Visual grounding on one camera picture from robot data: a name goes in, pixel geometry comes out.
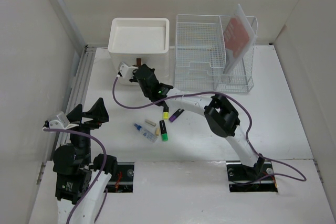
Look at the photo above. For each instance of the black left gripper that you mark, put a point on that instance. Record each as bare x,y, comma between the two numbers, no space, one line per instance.
98,112

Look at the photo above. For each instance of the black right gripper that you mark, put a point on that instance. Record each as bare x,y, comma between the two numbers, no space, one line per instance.
134,78

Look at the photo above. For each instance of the white top drawer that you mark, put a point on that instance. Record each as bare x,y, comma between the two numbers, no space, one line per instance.
156,61

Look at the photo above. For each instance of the clear mesh document pouch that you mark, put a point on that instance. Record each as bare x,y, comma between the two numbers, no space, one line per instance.
239,36

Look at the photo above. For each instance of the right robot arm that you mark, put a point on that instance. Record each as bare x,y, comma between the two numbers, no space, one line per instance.
220,114

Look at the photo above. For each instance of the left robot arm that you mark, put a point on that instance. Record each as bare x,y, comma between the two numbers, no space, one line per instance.
81,185

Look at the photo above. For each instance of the white drawer organizer body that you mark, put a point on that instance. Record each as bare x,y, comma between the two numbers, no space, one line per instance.
141,36

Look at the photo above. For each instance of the yellow highlighter marker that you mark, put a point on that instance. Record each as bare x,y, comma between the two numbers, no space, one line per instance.
165,114

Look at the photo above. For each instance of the grey eraser stick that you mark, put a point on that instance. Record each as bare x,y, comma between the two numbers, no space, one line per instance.
149,122

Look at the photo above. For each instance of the purple highlighter marker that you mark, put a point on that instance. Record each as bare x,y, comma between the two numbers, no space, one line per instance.
175,115

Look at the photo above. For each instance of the clear spray bottle blue cap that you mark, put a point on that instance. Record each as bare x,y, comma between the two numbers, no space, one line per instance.
146,133

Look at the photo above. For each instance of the green highlighter marker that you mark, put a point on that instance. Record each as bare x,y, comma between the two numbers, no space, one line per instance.
163,131

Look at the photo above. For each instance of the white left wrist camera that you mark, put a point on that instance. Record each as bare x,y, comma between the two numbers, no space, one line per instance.
57,121

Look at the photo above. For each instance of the aluminium rail frame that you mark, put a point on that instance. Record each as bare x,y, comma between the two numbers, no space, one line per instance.
80,80

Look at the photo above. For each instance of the white wire mesh file rack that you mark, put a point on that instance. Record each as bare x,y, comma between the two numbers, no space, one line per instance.
200,57

